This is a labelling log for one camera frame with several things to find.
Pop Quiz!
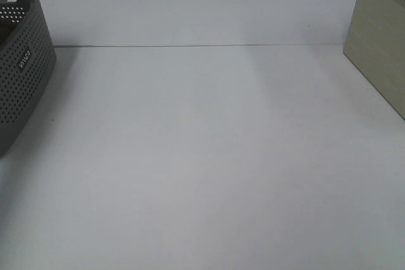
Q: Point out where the grey perforated plastic basket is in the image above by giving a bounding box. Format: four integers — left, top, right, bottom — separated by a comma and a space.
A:
1, 0, 56, 156

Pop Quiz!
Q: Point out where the beige storage box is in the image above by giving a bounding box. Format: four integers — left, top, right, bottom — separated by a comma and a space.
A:
343, 0, 404, 116

